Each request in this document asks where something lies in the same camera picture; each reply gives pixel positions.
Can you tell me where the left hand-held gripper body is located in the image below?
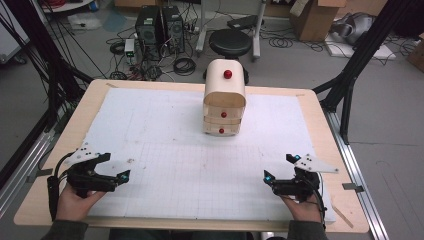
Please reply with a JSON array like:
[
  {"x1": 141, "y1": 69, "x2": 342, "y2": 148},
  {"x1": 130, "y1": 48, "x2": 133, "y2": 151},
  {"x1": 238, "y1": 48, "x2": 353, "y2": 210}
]
[{"x1": 64, "y1": 143, "x2": 118, "y2": 199}]

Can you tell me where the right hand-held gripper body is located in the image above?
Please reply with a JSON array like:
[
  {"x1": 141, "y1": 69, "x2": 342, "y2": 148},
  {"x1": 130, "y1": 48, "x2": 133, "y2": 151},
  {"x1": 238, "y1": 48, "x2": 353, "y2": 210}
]
[{"x1": 271, "y1": 153, "x2": 339, "y2": 203}]

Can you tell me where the person's right hand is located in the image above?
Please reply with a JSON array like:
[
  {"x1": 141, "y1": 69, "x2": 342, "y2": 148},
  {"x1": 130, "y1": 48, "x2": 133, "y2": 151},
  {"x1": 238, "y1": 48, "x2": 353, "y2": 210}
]
[{"x1": 280, "y1": 195, "x2": 323, "y2": 224}]

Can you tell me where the person's left hand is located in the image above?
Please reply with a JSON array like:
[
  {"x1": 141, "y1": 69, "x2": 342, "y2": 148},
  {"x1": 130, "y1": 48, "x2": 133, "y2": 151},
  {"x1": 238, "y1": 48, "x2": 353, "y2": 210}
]
[{"x1": 55, "y1": 184, "x2": 108, "y2": 222}]

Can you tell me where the grey metal clip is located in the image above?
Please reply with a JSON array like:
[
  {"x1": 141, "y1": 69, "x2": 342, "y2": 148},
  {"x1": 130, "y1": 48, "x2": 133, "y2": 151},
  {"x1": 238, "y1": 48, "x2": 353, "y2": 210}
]
[
  {"x1": 341, "y1": 182, "x2": 365, "y2": 194},
  {"x1": 25, "y1": 167, "x2": 55, "y2": 184}
]

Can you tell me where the thin wooden stick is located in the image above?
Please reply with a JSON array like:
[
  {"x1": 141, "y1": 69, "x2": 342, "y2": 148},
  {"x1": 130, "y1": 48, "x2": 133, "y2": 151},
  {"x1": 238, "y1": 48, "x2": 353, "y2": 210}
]
[{"x1": 331, "y1": 204, "x2": 355, "y2": 230}]

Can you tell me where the white grid mat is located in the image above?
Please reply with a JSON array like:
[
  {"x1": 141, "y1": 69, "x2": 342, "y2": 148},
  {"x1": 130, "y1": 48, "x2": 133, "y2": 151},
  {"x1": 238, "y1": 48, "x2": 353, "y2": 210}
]
[{"x1": 84, "y1": 87, "x2": 337, "y2": 224}]

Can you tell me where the small wooden drawer cabinet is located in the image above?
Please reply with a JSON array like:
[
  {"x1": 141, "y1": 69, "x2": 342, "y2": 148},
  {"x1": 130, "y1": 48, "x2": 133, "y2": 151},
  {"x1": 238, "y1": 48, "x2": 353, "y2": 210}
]
[{"x1": 202, "y1": 58, "x2": 248, "y2": 137}]

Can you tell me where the small white power box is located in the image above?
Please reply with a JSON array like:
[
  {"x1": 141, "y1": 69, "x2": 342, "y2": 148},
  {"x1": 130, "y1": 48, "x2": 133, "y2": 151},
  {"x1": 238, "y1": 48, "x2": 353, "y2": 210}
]
[{"x1": 123, "y1": 38, "x2": 136, "y2": 65}]

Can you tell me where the white foam board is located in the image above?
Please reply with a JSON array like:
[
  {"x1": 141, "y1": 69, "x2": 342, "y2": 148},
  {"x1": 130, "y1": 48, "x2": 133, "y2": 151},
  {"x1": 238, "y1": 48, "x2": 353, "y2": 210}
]
[{"x1": 324, "y1": 34, "x2": 398, "y2": 62}]

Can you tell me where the white desk leg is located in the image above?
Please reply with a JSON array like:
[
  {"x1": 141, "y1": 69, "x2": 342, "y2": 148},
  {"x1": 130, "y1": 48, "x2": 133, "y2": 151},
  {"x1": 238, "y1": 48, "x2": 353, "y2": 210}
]
[
  {"x1": 251, "y1": 0, "x2": 268, "y2": 62},
  {"x1": 195, "y1": 0, "x2": 208, "y2": 57}
]

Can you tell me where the black round stool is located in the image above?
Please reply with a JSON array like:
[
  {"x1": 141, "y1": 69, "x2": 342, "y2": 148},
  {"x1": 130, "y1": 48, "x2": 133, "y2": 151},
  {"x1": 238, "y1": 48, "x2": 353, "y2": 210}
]
[{"x1": 203, "y1": 28, "x2": 253, "y2": 85}]

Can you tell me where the black computer tower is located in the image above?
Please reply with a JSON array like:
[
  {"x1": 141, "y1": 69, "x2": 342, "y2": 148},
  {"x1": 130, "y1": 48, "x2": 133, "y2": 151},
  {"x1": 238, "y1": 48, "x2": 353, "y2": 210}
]
[
  {"x1": 161, "y1": 5, "x2": 186, "y2": 55},
  {"x1": 134, "y1": 5, "x2": 162, "y2": 62}
]

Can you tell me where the open cardboard box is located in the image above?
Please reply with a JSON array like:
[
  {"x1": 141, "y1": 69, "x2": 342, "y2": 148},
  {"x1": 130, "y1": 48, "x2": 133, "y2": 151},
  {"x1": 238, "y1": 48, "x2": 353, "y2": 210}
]
[{"x1": 288, "y1": 0, "x2": 348, "y2": 43}]

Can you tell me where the grey bag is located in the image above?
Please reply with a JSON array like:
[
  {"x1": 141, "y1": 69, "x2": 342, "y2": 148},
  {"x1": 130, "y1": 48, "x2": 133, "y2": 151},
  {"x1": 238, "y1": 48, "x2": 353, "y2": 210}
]
[{"x1": 329, "y1": 12, "x2": 377, "y2": 46}]

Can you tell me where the black flat tray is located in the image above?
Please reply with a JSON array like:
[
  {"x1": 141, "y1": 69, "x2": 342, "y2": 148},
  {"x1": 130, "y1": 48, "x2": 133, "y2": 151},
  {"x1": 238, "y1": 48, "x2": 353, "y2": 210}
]
[{"x1": 226, "y1": 14, "x2": 265, "y2": 31}]

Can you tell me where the white cabinet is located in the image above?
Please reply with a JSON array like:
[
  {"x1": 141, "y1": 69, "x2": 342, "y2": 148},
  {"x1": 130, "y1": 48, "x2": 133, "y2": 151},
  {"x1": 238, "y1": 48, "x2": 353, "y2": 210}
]
[{"x1": 0, "y1": 0, "x2": 31, "y2": 65}]

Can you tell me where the brown cardboard box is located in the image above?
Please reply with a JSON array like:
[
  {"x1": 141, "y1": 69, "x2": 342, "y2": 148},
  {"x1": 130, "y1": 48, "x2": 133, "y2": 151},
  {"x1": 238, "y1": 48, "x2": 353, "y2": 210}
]
[{"x1": 406, "y1": 32, "x2": 424, "y2": 73}]

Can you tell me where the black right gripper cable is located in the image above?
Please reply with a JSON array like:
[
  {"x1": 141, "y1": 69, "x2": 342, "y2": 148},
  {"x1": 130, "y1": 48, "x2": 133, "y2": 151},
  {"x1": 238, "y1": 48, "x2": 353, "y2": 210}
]
[{"x1": 308, "y1": 172, "x2": 328, "y2": 232}]

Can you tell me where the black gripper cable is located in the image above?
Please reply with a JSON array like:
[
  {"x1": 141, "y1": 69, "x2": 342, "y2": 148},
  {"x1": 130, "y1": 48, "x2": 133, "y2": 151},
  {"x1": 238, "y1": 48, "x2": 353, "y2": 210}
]
[
  {"x1": 308, "y1": 172, "x2": 328, "y2": 232},
  {"x1": 46, "y1": 151, "x2": 76, "y2": 222}
]

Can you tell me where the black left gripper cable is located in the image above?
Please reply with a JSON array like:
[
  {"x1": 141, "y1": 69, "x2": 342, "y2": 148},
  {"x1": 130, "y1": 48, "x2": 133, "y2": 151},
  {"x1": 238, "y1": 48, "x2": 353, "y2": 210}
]
[{"x1": 46, "y1": 151, "x2": 76, "y2": 222}]

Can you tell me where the aluminium rail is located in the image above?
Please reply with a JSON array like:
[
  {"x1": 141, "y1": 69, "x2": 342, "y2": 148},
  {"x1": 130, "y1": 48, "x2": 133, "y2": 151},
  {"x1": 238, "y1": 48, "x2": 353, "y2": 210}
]
[
  {"x1": 324, "y1": 109, "x2": 390, "y2": 240},
  {"x1": 0, "y1": 129, "x2": 56, "y2": 219}
]

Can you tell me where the black metal frame stand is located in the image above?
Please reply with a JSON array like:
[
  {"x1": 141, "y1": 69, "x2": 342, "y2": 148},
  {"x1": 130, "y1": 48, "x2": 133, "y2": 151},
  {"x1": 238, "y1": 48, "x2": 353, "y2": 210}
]
[
  {"x1": 312, "y1": 0, "x2": 424, "y2": 145},
  {"x1": 2, "y1": 0, "x2": 95, "y2": 132}
]

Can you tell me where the coiled black cable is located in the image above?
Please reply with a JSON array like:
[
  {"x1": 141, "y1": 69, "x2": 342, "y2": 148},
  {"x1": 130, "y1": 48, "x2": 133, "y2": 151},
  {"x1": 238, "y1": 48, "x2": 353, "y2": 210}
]
[
  {"x1": 172, "y1": 57, "x2": 197, "y2": 77},
  {"x1": 268, "y1": 36, "x2": 295, "y2": 49},
  {"x1": 109, "y1": 40, "x2": 126, "y2": 56}
]

